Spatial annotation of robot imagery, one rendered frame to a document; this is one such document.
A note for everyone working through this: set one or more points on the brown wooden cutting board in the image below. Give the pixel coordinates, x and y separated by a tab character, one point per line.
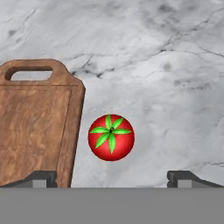
32	122

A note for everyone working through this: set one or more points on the red tomato with green stem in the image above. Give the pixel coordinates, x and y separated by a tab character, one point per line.
116	143

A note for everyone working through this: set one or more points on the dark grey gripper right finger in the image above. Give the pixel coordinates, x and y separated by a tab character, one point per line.
180	175

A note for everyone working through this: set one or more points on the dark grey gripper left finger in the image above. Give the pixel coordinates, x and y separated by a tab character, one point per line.
43	176

